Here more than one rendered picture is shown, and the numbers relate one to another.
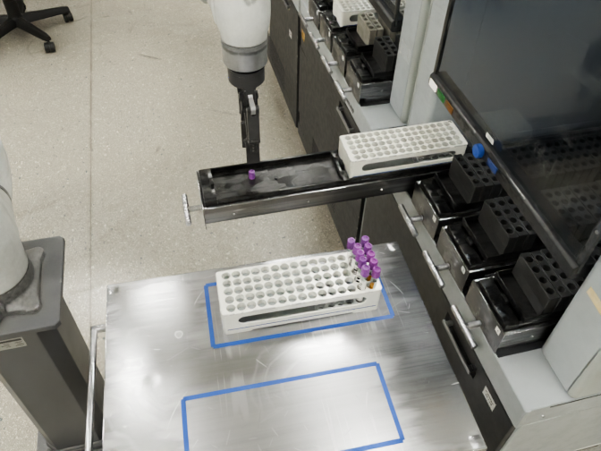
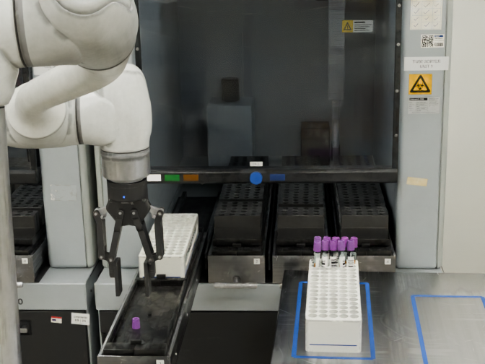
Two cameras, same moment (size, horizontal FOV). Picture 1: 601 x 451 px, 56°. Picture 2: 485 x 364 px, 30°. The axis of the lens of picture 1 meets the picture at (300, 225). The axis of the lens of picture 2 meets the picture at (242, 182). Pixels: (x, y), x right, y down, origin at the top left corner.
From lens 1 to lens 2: 161 cm
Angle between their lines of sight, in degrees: 65
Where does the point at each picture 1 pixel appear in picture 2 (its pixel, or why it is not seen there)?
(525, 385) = not seen: hidden behind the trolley
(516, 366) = not seen: hidden behind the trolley
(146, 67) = not seen: outside the picture
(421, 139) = (175, 227)
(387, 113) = (65, 271)
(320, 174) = (161, 293)
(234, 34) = (146, 134)
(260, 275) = (319, 300)
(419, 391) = (442, 285)
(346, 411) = (454, 312)
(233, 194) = (156, 339)
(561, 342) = (410, 239)
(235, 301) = (346, 313)
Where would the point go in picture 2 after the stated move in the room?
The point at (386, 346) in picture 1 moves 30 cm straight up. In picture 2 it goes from (397, 289) to (400, 149)
